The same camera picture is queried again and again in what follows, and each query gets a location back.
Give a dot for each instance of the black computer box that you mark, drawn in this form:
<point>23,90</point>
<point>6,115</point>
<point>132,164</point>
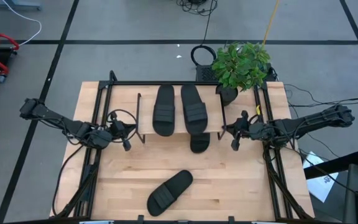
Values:
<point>205,74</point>

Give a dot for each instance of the wooden shelf with black legs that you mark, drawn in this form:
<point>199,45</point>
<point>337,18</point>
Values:
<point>146,109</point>

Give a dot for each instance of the black foam slide sandal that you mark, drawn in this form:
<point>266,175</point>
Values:
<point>194,109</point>
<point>164,109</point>
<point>169,193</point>
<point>200,143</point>

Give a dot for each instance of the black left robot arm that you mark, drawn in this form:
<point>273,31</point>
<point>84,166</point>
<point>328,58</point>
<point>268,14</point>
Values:
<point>54,118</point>

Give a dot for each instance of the grey floor base plate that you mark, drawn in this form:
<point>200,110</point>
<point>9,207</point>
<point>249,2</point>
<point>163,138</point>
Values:
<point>14,4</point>

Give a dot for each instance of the white paper sheet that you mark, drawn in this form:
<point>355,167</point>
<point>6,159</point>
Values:
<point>322,186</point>

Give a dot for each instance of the black metal rig frame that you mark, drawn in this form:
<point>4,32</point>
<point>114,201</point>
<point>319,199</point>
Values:
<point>166,83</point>

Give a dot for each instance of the black metal beam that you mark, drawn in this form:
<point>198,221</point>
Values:
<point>337,163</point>

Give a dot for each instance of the yellow tag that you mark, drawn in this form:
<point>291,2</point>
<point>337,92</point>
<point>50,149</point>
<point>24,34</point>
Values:
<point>258,109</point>

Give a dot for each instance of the green potted plant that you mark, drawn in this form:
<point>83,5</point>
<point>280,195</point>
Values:
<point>241,65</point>

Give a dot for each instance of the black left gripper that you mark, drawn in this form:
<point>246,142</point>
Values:
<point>117,129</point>

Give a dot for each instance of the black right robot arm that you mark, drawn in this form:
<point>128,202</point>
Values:
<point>322,119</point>

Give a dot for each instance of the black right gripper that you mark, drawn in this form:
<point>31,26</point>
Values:
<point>250,130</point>

